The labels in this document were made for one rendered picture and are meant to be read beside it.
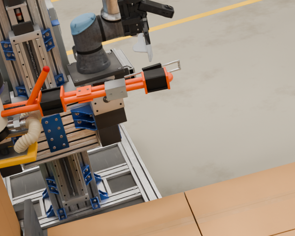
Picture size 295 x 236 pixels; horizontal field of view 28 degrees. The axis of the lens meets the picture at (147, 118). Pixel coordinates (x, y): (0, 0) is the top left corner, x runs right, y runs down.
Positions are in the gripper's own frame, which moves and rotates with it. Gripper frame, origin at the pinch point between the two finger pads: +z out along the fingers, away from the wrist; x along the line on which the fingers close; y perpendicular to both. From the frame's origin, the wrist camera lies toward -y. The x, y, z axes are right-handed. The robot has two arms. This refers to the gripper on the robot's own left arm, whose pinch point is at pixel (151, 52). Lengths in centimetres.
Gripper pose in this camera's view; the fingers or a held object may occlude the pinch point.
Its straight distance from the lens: 192.9
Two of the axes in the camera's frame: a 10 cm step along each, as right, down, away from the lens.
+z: 1.8, 8.5, 4.9
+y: -9.8, 1.9, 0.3
